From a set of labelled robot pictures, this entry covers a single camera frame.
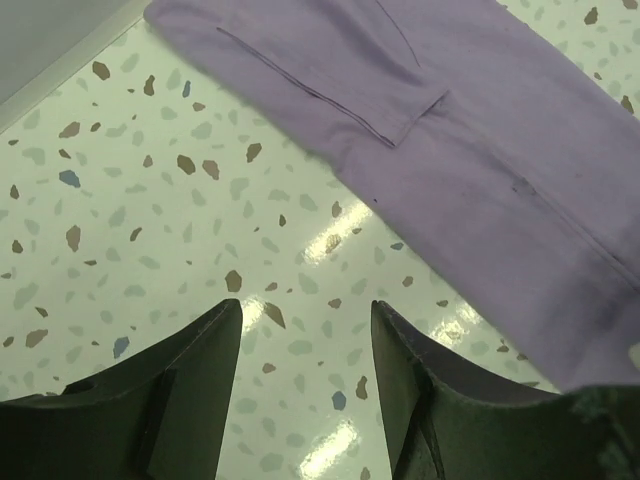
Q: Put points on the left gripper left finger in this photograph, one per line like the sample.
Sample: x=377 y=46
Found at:
x=159 y=414

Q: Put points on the purple t shirt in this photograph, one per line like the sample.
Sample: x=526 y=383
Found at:
x=502 y=165

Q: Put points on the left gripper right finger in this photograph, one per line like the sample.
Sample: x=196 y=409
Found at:
x=445 y=417

